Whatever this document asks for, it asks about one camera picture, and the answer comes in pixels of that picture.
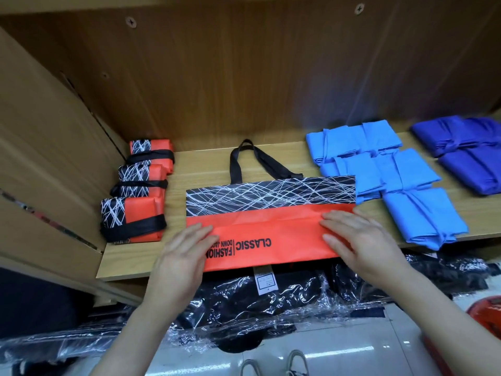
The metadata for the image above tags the person's left hand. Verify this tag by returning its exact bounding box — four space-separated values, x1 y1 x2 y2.
141 223 224 322

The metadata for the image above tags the red shopping basket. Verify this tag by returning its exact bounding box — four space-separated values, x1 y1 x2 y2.
423 295 501 376

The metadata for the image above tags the wooden shelf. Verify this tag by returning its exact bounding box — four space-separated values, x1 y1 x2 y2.
0 0 501 306

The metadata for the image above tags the black plastic-wrapped bag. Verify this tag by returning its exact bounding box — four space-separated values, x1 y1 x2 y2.
329 250 501 306
0 305 158 367

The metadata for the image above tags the person's right forearm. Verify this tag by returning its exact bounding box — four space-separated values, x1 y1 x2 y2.
387 264 501 376

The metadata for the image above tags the person's left forearm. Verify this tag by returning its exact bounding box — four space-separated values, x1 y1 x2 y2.
90 301 193 376

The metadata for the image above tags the white paper tag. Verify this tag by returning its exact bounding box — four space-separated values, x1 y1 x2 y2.
252 266 281 297

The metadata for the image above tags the person's right hand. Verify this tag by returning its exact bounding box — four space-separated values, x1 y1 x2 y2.
319 209 413 293

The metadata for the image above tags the person's right shoe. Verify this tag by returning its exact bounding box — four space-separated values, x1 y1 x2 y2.
284 349 312 376

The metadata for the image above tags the black wrapped bag with tag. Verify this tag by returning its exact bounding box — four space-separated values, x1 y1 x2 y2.
168 262 353 349

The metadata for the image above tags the red bag with black lettering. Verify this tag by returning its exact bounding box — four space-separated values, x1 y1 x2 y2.
110 161 170 199
185 139 358 273
99 192 169 245

